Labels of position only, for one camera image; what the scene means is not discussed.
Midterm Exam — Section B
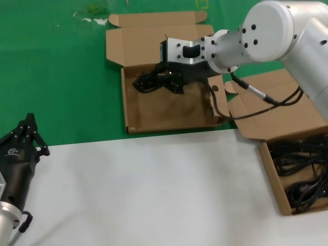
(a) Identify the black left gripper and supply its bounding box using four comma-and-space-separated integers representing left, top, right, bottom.
0, 112, 51, 209

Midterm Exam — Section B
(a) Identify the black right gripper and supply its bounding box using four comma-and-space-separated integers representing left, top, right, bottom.
148, 60, 221, 95

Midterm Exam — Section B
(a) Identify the black power cable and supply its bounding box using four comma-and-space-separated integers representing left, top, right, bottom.
132, 71, 170, 94
285, 176, 328, 214
270, 135, 328, 178

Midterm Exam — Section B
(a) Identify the open brown cardboard mailer box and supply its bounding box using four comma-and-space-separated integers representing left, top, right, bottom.
105, 11, 229, 135
224, 68, 328, 216

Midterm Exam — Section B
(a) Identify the green table cloth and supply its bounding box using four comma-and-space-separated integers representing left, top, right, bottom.
0, 0, 292, 148

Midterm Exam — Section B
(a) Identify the torn clear tape patch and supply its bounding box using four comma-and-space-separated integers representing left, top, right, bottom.
73, 1, 108, 26

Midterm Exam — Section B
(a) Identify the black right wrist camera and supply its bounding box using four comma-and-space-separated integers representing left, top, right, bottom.
159, 42, 169, 63

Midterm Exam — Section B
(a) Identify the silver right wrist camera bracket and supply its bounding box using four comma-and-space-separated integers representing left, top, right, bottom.
163, 35, 216, 66

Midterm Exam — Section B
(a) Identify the thin black cable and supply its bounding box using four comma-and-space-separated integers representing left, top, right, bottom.
204, 78, 305, 120

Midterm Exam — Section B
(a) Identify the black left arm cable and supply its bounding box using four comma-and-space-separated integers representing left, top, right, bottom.
9, 210, 33, 246

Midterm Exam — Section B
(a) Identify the black cable with silver connector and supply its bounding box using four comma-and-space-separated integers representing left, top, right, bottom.
229, 72, 308, 106

